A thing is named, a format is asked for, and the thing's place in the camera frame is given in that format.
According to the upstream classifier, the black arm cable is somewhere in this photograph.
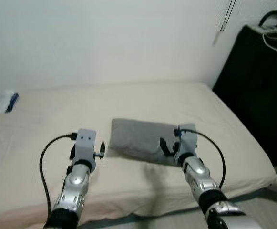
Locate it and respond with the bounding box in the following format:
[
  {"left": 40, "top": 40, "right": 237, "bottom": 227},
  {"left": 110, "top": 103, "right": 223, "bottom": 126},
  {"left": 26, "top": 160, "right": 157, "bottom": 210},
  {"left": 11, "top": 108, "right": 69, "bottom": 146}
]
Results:
[
  {"left": 39, "top": 133, "right": 78, "bottom": 221},
  {"left": 176, "top": 127, "right": 226, "bottom": 189}
]

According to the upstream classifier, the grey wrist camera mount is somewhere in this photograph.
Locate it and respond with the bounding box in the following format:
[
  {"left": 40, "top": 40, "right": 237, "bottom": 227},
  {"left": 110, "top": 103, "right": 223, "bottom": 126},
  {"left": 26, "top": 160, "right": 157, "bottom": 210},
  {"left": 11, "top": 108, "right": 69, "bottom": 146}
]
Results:
[
  {"left": 174, "top": 124, "right": 198, "bottom": 165},
  {"left": 73, "top": 129, "right": 99, "bottom": 171}
]

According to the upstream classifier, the thin hanging metal rod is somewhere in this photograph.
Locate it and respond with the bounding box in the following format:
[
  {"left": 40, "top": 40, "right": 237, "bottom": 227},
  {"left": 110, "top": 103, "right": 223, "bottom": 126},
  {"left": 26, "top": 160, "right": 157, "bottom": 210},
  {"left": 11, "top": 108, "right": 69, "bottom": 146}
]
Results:
[{"left": 218, "top": 0, "right": 237, "bottom": 32}]

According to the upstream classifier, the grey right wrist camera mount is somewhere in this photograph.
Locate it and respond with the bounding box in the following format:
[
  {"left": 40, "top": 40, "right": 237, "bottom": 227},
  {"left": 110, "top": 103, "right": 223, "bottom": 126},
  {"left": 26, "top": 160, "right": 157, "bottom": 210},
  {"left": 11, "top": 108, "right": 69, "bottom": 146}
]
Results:
[{"left": 174, "top": 124, "right": 198, "bottom": 165}]

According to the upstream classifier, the black curved handle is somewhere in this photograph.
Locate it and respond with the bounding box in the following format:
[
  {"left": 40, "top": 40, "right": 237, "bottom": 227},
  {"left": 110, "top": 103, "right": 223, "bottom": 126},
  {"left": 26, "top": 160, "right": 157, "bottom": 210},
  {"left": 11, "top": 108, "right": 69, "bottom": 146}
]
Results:
[{"left": 259, "top": 10, "right": 277, "bottom": 29}]

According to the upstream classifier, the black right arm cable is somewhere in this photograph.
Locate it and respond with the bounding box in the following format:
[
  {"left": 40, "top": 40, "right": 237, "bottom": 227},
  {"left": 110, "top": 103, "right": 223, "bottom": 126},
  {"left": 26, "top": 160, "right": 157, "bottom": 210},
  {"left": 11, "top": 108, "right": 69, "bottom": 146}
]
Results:
[{"left": 176, "top": 127, "right": 226, "bottom": 189}]

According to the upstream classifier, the tall black fabric case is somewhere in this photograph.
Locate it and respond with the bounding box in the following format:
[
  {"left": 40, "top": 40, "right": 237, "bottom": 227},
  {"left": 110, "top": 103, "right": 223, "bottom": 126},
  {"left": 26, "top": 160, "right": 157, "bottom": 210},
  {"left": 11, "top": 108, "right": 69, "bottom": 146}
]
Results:
[{"left": 212, "top": 24, "right": 277, "bottom": 167}]

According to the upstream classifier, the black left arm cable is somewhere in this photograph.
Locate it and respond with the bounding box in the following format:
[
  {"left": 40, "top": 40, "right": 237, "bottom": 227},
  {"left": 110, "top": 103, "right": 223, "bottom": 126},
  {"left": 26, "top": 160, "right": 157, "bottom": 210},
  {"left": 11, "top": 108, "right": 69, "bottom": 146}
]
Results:
[{"left": 39, "top": 133, "right": 78, "bottom": 221}]

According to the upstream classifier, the grey fabric pillow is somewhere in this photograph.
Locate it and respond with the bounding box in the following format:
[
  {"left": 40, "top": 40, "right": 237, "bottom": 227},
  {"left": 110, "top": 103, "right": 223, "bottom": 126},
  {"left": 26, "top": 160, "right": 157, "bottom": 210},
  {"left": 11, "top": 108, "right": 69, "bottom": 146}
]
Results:
[{"left": 109, "top": 118, "right": 186, "bottom": 167}]

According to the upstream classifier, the white and blue plastic bag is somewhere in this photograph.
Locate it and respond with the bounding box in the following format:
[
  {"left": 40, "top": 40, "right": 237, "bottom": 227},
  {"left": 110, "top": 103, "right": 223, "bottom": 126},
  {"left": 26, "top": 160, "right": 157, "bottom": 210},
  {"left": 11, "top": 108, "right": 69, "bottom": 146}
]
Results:
[{"left": 0, "top": 90, "right": 20, "bottom": 114}]

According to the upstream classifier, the white cord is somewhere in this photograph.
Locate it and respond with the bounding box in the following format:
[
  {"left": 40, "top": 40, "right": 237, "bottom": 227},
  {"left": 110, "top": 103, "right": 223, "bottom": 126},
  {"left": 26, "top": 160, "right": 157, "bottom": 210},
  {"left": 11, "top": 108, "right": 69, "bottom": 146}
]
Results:
[{"left": 262, "top": 30, "right": 277, "bottom": 52}]

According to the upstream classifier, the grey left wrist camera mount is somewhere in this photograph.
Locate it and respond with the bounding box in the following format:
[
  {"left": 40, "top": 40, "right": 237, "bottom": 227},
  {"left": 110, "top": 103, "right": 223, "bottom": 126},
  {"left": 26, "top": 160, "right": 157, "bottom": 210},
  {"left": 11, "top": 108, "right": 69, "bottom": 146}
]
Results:
[{"left": 73, "top": 129, "right": 99, "bottom": 171}]

